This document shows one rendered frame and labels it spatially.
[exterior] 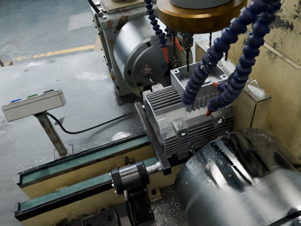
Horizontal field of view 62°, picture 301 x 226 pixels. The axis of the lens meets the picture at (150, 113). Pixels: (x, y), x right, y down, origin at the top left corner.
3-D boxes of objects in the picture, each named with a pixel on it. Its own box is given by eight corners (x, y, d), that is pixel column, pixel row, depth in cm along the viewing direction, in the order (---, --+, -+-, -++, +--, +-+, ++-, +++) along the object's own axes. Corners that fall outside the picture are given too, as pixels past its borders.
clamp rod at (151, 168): (161, 164, 62) (161, 160, 60) (164, 171, 60) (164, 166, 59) (131, 176, 61) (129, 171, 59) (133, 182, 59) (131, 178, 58)
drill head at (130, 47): (163, 49, 119) (158, -6, 101) (198, 94, 93) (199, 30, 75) (113, 63, 115) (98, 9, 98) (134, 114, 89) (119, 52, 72)
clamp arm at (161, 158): (174, 172, 60) (143, 107, 78) (173, 165, 58) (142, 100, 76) (161, 177, 60) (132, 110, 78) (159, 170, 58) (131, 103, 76)
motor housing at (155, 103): (201, 108, 87) (203, 61, 73) (231, 148, 73) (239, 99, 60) (147, 125, 84) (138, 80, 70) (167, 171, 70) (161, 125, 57)
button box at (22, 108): (66, 102, 84) (61, 87, 83) (64, 105, 77) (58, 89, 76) (14, 118, 82) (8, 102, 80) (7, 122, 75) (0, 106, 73)
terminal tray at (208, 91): (209, 78, 73) (210, 57, 68) (229, 100, 65) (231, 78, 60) (171, 90, 71) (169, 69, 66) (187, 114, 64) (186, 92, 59)
